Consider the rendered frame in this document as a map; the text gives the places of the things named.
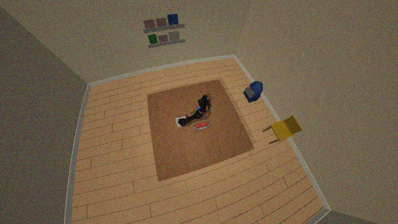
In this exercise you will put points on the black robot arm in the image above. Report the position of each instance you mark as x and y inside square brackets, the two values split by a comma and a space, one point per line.
[203, 101]

